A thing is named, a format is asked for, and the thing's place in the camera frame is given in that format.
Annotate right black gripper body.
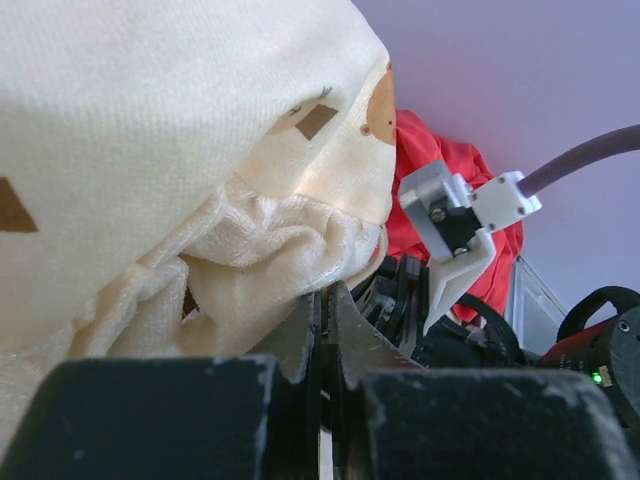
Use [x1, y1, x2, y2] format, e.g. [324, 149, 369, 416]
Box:
[351, 254, 429, 360]

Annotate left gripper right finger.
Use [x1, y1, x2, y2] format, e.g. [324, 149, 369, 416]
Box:
[324, 281, 420, 479]

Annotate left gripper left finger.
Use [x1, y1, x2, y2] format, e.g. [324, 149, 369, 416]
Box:
[252, 293, 322, 479]

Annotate cream animal print cushion cover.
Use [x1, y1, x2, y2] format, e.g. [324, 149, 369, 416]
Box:
[1, 1, 396, 443]

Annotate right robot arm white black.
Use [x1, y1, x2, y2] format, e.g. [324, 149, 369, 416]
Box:
[351, 256, 639, 432]

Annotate red cloth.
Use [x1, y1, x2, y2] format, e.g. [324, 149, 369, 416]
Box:
[386, 110, 524, 314]

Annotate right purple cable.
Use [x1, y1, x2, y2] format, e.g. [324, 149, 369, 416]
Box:
[519, 124, 640, 194]

